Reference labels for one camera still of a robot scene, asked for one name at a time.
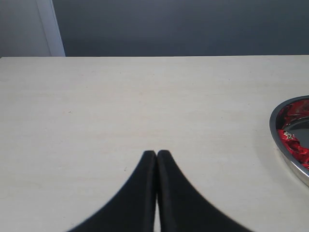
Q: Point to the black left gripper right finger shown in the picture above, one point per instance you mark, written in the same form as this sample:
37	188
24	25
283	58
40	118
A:
182	208

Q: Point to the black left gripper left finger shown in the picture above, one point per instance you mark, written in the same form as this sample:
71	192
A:
132	208

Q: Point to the round stainless steel plate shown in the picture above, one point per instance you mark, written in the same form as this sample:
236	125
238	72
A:
292	115

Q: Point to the red wrapped candy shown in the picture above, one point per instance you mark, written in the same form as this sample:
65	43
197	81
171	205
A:
301	154

